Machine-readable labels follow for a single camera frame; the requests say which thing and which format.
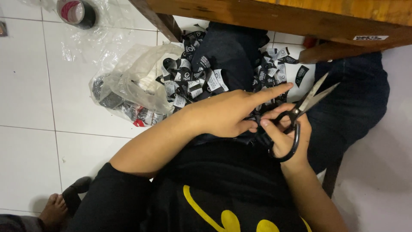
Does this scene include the pile of black white labels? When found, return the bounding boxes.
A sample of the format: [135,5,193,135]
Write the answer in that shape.
[156,28,310,114]

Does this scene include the clear plastic sheet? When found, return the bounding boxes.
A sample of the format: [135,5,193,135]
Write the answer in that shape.
[19,0,159,70]

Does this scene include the person's right hand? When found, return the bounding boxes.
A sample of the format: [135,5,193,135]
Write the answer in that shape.
[259,103,313,165]

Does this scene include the clear plastic bag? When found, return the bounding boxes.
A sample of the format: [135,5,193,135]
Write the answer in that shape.
[89,43,185,127]

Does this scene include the brown wooden table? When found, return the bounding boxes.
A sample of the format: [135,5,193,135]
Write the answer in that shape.
[128,0,412,65]

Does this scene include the person's left hand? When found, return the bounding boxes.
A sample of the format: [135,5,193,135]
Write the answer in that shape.
[189,82,294,139]

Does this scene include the black sandal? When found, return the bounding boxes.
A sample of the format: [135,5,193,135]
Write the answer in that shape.
[62,176,93,215]

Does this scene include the black tape roll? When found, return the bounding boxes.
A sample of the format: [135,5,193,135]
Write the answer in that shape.
[56,0,97,30]

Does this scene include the white sticker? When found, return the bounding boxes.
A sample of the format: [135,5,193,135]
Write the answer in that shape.
[353,35,389,41]

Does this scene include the black handled metal scissors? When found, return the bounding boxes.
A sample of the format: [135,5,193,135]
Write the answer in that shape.
[268,72,341,163]

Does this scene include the black label strip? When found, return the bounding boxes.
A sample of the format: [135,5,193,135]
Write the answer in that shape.
[246,108,274,146]

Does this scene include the person's black yellow print shirt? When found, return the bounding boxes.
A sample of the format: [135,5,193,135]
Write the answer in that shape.
[66,135,313,232]

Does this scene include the person's dark jeans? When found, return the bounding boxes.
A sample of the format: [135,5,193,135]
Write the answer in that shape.
[192,21,391,176]

